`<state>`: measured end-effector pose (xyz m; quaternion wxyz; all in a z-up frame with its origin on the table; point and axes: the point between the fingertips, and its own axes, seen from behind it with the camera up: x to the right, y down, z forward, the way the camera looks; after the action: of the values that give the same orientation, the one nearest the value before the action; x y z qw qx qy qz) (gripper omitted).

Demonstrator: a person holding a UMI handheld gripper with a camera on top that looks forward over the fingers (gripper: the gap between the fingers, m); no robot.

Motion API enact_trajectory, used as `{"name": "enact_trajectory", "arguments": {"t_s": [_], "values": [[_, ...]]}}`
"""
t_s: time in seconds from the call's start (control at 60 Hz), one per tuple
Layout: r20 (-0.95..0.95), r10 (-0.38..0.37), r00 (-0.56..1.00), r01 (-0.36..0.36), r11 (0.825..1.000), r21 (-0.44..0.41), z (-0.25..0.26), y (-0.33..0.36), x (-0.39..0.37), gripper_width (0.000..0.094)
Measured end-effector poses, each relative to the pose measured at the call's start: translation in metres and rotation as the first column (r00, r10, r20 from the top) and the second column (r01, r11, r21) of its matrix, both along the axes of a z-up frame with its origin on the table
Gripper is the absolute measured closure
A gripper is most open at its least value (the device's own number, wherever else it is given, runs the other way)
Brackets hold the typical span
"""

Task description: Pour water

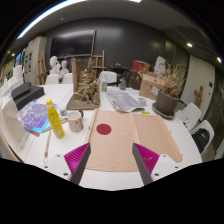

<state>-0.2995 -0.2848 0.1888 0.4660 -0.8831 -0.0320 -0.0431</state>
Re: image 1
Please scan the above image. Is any yellow drink bottle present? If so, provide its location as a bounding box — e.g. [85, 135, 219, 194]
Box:
[45, 99, 65, 140]

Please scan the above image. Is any clear green-labelled plastic bottle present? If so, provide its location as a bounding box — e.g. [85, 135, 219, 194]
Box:
[100, 73, 109, 93]

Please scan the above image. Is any cardboard box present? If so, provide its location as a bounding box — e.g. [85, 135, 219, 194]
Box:
[138, 71, 167, 101]

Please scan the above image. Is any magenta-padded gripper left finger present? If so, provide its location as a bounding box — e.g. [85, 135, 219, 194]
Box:
[42, 142, 92, 186]

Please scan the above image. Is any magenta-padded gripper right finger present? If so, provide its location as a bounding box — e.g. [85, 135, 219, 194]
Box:
[132, 142, 183, 186]

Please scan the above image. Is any white plaster bust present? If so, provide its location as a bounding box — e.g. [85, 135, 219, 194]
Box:
[58, 59, 70, 83]
[48, 55, 62, 76]

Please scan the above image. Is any grey newspaper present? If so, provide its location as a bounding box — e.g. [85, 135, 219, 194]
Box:
[105, 89, 146, 113]

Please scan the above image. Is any large black box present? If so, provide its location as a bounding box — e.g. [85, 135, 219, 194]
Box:
[14, 85, 46, 111]

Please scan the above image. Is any thin wooden stick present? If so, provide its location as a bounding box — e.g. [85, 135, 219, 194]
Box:
[43, 128, 53, 164]

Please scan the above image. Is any black backpack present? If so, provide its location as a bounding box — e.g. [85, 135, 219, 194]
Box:
[192, 128, 211, 153]

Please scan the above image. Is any light wooden drawing board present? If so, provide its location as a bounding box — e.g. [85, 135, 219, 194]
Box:
[84, 108, 184, 173]

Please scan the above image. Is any tall wooden easel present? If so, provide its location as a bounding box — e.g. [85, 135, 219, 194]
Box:
[37, 50, 48, 85]

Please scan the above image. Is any wooden figure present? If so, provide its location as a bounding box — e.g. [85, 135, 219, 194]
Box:
[193, 85, 204, 108]

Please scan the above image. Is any long ceiling light strip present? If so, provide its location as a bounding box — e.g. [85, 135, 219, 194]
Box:
[16, 0, 88, 40]

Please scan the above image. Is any white dotted cup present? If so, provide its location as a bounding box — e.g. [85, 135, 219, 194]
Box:
[67, 110, 84, 134]

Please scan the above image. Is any purple and teal painted sheet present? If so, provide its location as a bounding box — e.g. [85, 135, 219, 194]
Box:
[18, 99, 63, 138]

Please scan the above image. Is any clear plastic bag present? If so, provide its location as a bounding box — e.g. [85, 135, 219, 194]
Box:
[0, 96, 31, 151]

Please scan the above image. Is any dark wall screen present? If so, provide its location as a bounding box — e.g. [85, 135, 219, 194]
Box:
[49, 29, 97, 59]

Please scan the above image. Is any red box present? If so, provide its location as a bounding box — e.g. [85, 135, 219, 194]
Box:
[131, 59, 151, 74]

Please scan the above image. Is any flat round red coaster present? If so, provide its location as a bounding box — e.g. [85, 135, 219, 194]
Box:
[96, 123, 112, 136]

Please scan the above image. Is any beige cabinet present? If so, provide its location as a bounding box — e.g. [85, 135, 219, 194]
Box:
[23, 35, 48, 86]

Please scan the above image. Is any small black box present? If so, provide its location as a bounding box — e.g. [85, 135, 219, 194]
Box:
[10, 82, 32, 101]

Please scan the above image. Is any white chair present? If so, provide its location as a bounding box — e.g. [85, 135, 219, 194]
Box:
[175, 102, 203, 131]
[98, 70, 118, 87]
[61, 72, 74, 85]
[44, 73, 60, 85]
[189, 119, 215, 155]

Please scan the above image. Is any white plaster statue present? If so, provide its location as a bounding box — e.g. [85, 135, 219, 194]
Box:
[153, 55, 167, 77]

